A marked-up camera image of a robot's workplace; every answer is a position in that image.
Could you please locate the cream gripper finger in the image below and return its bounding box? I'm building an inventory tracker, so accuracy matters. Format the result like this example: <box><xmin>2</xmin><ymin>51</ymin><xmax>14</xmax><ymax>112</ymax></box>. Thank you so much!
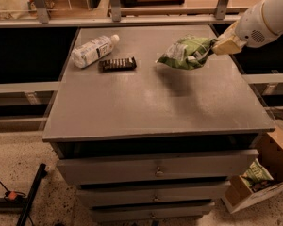
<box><xmin>212</xmin><ymin>36</ymin><xmax>243</xmax><ymax>55</ymax></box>

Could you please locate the green jalapeno chip bag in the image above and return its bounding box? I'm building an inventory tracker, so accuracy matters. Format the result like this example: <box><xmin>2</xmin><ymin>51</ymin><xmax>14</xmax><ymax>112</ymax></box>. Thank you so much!
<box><xmin>157</xmin><ymin>34</ymin><xmax>217</xmax><ymax>70</ymax></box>

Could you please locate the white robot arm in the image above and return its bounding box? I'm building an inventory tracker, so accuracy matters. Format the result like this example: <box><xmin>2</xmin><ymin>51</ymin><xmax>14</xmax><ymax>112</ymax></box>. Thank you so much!
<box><xmin>212</xmin><ymin>0</ymin><xmax>283</xmax><ymax>55</ymax></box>

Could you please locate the dark chocolate rxbar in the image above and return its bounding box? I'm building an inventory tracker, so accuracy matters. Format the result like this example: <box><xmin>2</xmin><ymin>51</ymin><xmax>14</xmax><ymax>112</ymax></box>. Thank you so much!
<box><xmin>99</xmin><ymin>57</ymin><xmax>137</xmax><ymax>73</ymax></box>

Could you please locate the green chip bag in box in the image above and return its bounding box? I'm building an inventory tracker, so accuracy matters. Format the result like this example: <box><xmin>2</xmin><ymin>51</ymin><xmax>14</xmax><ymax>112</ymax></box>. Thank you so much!
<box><xmin>241</xmin><ymin>159</ymin><xmax>274</xmax><ymax>192</ymax></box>

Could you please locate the grey drawer cabinet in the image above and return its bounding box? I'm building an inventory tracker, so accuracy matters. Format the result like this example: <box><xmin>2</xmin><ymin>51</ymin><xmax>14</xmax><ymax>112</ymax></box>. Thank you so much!
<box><xmin>42</xmin><ymin>25</ymin><xmax>275</xmax><ymax>213</ymax></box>

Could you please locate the cardboard box on floor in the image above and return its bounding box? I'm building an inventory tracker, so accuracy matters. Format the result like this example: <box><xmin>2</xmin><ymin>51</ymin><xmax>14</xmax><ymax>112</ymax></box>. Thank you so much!
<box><xmin>222</xmin><ymin>127</ymin><xmax>283</xmax><ymax>213</ymax></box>

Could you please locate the top grey drawer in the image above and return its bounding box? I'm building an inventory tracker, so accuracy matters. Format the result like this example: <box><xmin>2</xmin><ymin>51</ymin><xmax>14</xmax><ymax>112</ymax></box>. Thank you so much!
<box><xmin>57</xmin><ymin>149</ymin><xmax>258</xmax><ymax>185</ymax></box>

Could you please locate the grey drawer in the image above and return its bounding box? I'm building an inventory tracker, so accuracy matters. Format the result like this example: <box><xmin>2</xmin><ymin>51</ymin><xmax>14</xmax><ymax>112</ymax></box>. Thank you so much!
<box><xmin>92</xmin><ymin>202</ymin><xmax>215</xmax><ymax>222</ymax></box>
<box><xmin>57</xmin><ymin>149</ymin><xmax>258</xmax><ymax>185</ymax></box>
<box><xmin>76</xmin><ymin>181</ymin><xmax>230</xmax><ymax>207</ymax></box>

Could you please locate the clear plastic water bottle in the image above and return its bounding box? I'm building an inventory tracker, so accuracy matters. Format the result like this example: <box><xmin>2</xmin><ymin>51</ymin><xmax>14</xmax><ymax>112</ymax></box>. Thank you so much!
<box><xmin>71</xmin><ymin>35</ymin><xmax>120</xmax><ymax>69</ymax></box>

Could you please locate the middle grey drawer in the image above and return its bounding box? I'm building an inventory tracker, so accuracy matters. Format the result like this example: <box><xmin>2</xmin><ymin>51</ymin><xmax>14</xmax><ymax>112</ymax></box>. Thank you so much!
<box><xmin>76</xmin><ymin>181</ymin><xmax>230</xmax><ymax>207</ymax></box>

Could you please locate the bottom grey drawer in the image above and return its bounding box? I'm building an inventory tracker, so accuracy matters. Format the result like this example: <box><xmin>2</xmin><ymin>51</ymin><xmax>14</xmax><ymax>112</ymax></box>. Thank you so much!
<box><xmin>92</xmin><ymin>202</ymin><xmax>215</xmax><ymax>222</ymax></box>

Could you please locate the black stand leg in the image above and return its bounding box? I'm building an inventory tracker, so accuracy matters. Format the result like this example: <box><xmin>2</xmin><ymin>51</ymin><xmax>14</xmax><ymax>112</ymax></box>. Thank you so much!
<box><xmin>16</xmin><ymin>163</ymin><xmax>47</xmax><ymax>226</ymax></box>

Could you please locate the metal shelf rail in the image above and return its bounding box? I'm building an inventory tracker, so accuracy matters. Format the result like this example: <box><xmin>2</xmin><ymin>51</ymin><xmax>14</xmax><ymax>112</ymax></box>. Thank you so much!
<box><xmin>0</xmin><ymin>0</ymin><xmax>251</xmax><ymax>28</ymax></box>

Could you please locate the orange cable clip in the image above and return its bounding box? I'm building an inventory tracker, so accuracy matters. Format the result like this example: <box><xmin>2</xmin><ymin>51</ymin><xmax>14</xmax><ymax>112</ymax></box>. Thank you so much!
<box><xmin>4</xmin><ymin>191</ymin><xmax>25</xmax><ymax>203</ymax></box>

